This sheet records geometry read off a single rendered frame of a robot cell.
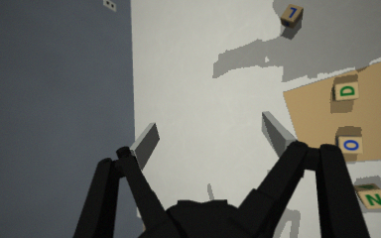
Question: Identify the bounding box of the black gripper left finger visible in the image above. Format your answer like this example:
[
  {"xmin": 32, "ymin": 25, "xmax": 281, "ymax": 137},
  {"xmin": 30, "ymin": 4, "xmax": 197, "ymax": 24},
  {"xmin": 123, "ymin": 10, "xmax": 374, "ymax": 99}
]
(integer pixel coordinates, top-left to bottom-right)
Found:
[{"xmin": 72, "ymin": 122, "xmax": 181, "ymax": 238}]

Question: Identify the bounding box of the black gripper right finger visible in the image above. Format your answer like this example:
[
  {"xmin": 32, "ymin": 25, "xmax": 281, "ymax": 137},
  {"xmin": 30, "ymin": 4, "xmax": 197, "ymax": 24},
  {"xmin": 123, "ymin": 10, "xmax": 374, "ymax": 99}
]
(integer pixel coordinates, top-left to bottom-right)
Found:
[{"xmin": 213, "ymin": 111, "xmax": 370, "ymax": 238}]

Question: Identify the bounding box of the tan letter block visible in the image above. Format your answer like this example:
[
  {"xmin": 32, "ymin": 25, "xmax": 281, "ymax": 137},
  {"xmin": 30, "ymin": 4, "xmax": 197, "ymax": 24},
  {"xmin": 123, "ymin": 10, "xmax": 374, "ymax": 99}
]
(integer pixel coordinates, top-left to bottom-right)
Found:
[
  {"xmin": 280, "ymin": 4, "xmax": 304, "ymax": 29},
  {"xmin": 335, "ymin": 135, "xmax": 364, "ymax": 154},
  {"xmin": 332, "ymin": 81, "xmax": 360, "ymax": 101},
  {"xmin": 354, "ymin": 183, "xmax": 381, "ymax": 209}
]

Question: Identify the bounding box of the tan flat mat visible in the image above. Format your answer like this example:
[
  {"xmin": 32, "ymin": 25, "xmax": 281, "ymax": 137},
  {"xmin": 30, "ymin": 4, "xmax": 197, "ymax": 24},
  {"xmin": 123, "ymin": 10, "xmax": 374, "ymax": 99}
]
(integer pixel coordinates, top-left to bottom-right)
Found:
[{"xmin": 283, "ymin": 62, "xmax": 381, "ymax": 162}]

